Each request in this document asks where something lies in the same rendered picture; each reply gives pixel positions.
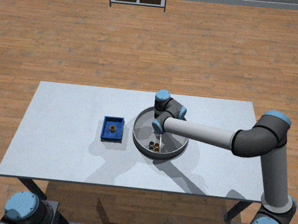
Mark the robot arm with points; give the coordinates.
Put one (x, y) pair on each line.
(200, 135)
(21, 207)

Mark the steel bushing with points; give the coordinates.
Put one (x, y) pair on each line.
(151, 148)
(151, 143)

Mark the grey turntable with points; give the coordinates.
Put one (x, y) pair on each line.
(141, 135)

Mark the blue crate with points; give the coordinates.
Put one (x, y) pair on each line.
(106, 133)

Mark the white table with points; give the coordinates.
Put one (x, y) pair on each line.
(70, 140)

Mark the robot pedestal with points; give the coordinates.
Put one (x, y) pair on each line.
(52, 214)

